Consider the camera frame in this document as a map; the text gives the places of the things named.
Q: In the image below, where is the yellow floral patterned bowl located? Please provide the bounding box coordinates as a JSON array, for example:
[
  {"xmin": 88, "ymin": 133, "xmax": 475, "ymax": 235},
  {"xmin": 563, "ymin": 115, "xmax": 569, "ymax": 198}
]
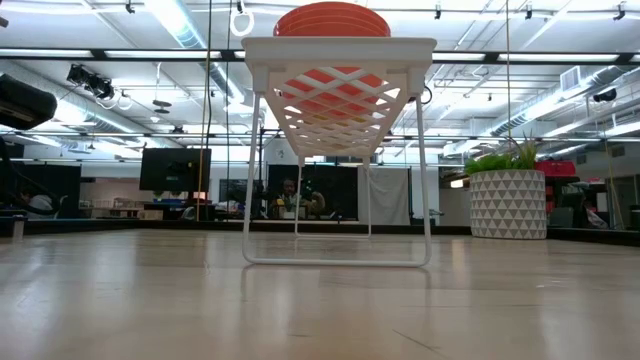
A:
[{"xmin": 307, "ymin": 112, "xmax": 371, "ymax": 151}]

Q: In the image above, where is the black partition panel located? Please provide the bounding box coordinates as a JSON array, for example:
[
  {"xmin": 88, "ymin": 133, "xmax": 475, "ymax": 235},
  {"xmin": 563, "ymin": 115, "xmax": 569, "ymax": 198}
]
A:
[{"xmin": 267, "ymin": 163, "xmax": 360, "ymax": 221}]

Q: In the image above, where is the person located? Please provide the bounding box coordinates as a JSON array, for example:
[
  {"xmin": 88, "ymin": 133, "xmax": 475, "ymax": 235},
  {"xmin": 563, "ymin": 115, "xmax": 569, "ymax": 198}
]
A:
[{"xmin": 272, "ymin": 177, "xmax": 326, "ymax": 220}]

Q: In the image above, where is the grey fabric panel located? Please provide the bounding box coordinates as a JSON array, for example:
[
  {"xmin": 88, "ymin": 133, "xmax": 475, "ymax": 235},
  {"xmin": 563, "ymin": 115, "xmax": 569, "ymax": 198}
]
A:
[{"xmin": 357, "ymin": 166, "xmax": 412, "ymax": 226}]

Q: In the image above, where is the white lattice shelf rack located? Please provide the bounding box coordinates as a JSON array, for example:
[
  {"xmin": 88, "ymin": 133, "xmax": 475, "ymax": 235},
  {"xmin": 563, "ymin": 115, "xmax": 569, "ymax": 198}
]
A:
[{"xmin": 241, "ymin": 36, "xmax": 438, "ymax": 268}]

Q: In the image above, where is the black monitor screen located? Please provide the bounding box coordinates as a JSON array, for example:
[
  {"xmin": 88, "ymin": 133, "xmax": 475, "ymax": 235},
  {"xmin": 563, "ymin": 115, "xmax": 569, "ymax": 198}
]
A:
[{"xmin": 138, "ymin": 147, "xmax": 213, "ymax": 194}]

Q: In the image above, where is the succulent in patterned pot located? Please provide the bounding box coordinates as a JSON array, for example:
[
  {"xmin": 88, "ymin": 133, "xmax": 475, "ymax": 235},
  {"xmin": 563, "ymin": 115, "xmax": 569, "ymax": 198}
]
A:
[{"xmin": 463, "ymin": 132, "xmax": 548, "ymax": 240}]

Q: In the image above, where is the black ceiling-mounted device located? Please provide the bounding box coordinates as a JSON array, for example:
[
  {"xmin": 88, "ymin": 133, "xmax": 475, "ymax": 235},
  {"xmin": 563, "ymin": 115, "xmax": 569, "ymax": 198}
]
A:
[{"xmin": 66, "ymin": 63, "xmax": 117, "ymax": 101}]

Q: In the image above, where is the black metal rig frame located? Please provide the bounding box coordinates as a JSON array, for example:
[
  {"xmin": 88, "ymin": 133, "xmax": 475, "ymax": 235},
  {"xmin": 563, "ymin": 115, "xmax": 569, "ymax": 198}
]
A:
[{"xmin": 0, "ymin": 215, "xmax": 640, "ymax": 247}]

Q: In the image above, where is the white hanging ring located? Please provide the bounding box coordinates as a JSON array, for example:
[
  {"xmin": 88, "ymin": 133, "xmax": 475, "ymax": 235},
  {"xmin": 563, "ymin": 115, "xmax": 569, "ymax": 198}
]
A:
[{"xmin": 229, "ymin": 9, "xmax": 255, "ymax": 38}]

